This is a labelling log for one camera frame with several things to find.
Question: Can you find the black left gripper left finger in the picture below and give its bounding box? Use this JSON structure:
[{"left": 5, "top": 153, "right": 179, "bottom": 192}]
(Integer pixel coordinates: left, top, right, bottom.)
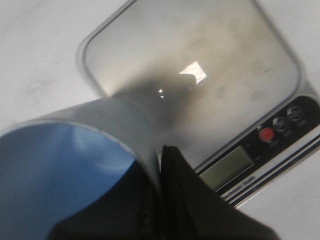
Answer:
[{"left": 48, "top": 162, "right": 160, "bottom": 240}]

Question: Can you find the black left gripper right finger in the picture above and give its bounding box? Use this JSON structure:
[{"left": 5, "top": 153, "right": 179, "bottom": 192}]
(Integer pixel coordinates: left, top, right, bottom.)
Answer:
[{"left": 161, "top": 146, "right": 277, "bottom": 240}]

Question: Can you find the light blue plastic cup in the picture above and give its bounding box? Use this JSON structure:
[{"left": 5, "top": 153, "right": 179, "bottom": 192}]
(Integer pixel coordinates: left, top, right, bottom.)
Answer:
[{"left": 0, "top": 98, "right": 161, "bottom": 240}]

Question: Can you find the silver electronic kitchen scale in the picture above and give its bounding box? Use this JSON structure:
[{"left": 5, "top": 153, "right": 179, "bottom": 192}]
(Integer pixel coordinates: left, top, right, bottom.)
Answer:
[{"left": 77, "top": 0, "right": 320, "bottom": 207}]

